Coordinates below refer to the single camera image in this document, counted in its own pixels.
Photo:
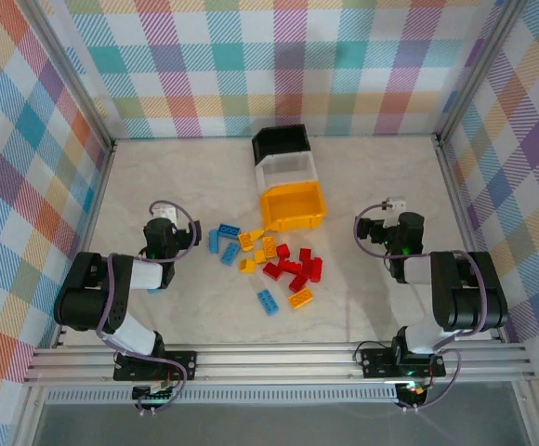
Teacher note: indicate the blue lego brick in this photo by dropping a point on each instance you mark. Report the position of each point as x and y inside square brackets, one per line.
[153, 292]
[214, 241]
[229, 230]
[228, 254]
[268, 302]

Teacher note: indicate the red lego brick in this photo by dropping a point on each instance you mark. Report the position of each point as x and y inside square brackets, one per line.
[274, 271]
[316, 269]
[305, 254]
[293, 266]
[282, 251]
[298, 282]

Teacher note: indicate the yellow plastic bin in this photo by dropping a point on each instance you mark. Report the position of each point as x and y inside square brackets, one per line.
[293, 204]

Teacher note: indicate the long yellow lego brick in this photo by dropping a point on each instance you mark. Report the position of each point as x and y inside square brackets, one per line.
[301, 297]

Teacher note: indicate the white plastic bin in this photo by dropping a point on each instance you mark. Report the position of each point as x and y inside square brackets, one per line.
[288, 169]

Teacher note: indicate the black plastic bin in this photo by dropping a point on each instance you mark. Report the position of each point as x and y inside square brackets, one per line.
[279, 139]

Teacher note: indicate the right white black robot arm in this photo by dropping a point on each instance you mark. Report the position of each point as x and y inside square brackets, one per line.
[474, 297]

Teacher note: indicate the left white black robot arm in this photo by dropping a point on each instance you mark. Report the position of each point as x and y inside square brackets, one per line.
[88, 297]

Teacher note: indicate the yellow sloped lego brick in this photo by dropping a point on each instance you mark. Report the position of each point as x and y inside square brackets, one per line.
[257, 234]

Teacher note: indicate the right controller circuit board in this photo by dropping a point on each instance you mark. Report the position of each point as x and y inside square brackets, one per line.
[412, 390]

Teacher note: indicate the controller circuit board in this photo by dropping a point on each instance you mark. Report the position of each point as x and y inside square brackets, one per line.
[155, 394]
[412, 390]

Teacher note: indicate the left controller circuit board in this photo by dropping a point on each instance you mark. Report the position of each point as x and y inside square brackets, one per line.
[155, 394]

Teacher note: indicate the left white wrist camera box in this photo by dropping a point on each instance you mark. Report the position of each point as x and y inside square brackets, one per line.
[165, 213]

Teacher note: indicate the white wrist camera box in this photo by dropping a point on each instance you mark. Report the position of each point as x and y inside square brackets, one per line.
[394, 204]
[165, 213]

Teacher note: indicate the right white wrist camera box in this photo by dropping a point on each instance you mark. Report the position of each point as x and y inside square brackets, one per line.
[394, 204]

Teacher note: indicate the right aluminium side rail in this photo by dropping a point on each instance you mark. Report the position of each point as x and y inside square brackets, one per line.
[462, 209]

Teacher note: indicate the aluminium side rail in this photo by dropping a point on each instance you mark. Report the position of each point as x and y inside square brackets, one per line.
[462, 209]
[89, 232]

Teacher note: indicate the left aluminium side rail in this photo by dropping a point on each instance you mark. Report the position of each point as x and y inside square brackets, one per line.
[89, 232]

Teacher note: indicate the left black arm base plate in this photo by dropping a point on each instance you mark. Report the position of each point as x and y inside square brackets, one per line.
[183, 364]

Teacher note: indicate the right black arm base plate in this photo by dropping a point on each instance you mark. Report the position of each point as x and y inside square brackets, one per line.
[376, 362]

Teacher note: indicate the long aluminium mounting rail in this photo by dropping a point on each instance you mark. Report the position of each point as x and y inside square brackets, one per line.
[274, 364]

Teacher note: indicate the right aluminium frame post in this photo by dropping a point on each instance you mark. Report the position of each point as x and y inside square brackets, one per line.
[478, 69]

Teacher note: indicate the aluminium frame post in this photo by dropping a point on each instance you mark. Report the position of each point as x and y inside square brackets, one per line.
[70, 69]
[478, 69]

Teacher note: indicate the left aluminium frame post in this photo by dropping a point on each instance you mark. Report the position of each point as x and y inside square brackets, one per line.
[70, 69]

